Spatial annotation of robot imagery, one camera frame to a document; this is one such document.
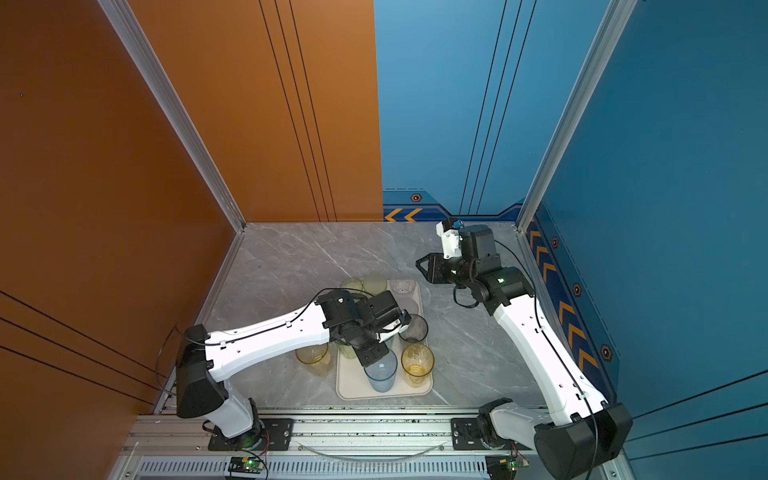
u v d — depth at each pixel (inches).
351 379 33.0
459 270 23.2
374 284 38.1
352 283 38.1
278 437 29.1
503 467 27.5
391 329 23.6
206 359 16.5
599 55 29.9
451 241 25.5
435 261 24.4
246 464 27.9
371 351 25.0
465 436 28.5
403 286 38.9
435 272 24.5
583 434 14.3
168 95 32.7
